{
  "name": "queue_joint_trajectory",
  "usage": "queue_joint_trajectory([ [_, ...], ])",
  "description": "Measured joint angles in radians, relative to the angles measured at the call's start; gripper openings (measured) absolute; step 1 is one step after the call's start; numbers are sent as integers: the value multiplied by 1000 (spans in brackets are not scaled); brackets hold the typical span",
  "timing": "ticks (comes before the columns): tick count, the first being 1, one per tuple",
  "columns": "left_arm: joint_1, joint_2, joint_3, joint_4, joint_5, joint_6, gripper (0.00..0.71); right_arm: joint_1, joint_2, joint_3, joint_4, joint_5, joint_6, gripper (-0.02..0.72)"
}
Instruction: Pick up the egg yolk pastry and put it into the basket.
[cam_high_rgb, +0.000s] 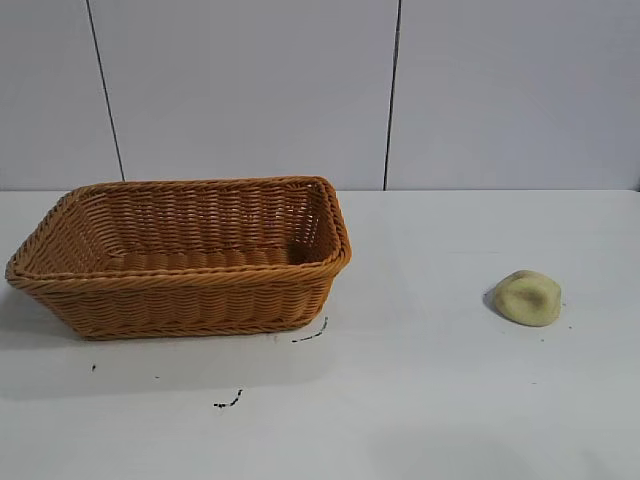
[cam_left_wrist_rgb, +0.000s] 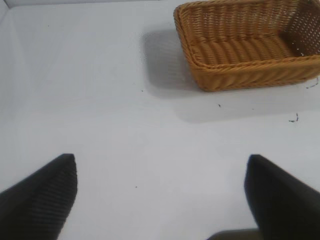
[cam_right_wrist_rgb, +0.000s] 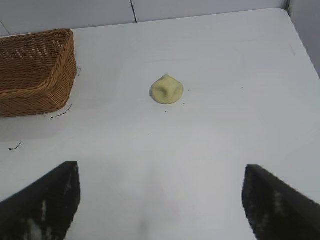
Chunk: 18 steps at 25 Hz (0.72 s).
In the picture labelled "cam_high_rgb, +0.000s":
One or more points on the pale yellow egg yolk pastry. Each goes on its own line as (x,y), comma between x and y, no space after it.
(527,302)

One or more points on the brown woven wicker basket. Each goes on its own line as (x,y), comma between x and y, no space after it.
(190,300)

